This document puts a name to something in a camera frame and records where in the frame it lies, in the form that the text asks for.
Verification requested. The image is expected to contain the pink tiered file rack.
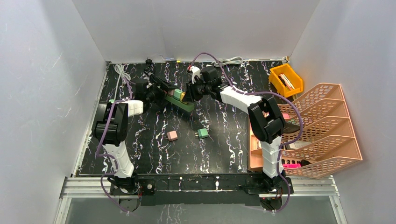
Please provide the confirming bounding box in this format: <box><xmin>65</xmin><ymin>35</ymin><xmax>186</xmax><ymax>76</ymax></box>
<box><xmin>282</xmin><ymin>83</ymin><xmax>363</xmax><ymax>179</ymax></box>

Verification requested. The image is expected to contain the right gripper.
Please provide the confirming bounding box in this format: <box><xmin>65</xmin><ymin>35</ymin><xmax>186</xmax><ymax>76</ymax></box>
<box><xmin>182</xmin><ymin>78</ymin><xmax>211</xmax><ymax>103</ymax></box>

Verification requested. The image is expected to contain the green plug adapter dark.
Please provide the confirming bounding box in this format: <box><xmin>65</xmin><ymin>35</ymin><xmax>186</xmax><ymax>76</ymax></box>
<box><xmin>195</xmin><ymin>128</ymin><xmax>209</xmax><ymax>139</ymax></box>

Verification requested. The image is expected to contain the black coiled cable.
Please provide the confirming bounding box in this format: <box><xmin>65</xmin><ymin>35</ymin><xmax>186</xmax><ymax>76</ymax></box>
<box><xmin>144</xmin><ymin>58</ymin><xmax>157</xmax><ymax>81</ymax></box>

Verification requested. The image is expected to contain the green power strip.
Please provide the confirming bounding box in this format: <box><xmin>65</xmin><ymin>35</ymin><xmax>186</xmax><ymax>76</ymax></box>
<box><xmin>165</xmin><ymin>95</ymin><xmax>195</xmax><ymax>112</ymax></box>

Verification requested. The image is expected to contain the pink usb plug adapter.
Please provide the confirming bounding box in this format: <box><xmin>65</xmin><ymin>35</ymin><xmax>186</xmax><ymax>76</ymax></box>
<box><xmin>166</xmin><ymin>130</ymin><xmax>178</xmax><ymax>141</ymax></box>

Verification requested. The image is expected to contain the yellow storage bin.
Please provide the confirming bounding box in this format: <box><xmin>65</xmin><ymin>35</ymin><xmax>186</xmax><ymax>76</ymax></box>
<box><xmin>269</xmin><ymin>63</ymin><xmax>304</xmax><ymax>98</ymax></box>

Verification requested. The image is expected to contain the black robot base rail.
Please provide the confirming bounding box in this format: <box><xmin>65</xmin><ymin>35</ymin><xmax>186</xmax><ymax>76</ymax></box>
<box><xmin>107</xmin><ymin>172</ymin><xmax>294</xmax><ymax>212</ymax></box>

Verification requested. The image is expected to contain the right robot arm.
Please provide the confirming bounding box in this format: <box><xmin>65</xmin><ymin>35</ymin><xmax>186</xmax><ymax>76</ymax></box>
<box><xmin>182</xmin><ymin>65</ymin><xmax>285</xmax><ymax>193</ymax></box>

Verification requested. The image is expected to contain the white coiled power cable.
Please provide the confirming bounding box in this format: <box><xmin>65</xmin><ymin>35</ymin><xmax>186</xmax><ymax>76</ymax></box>
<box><xmin>211</xmin><ymin>56</ymin><xmax>244</xmax><ymax>67</ymax></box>

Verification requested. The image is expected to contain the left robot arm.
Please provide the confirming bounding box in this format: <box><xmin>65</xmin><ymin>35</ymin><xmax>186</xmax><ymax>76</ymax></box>
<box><xmin>92</xmin><ymin>79</ymin><xmax>167</xmax><ymax>194</ymax></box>

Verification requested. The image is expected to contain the pink compartment organizer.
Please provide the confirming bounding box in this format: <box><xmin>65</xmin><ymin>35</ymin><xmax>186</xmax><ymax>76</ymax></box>
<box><xmin>248</xmin><ymin>126</ymin><xmax>263</xmax><ymax>172</ymax></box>

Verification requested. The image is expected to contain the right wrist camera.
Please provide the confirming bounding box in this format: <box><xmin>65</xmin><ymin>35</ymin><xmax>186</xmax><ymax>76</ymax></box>
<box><xmin>188</xmin><ymin>66</ymin><xmax>201</xmax><ymax>84</ymax></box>

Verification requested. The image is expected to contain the light green plug adapter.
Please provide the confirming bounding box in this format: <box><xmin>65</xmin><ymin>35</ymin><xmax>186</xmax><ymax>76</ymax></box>
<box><xmin>173</xmin><ymin>89</ymin><xmax>183</xmax><ymax>101</ymax></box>

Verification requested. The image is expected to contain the white coiled cable left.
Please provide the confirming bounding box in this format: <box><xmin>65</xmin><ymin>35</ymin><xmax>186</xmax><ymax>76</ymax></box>
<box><xmin>113</xmin><ymin>63</ymin><xmax>132</xmax><ymax>101</ymax></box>

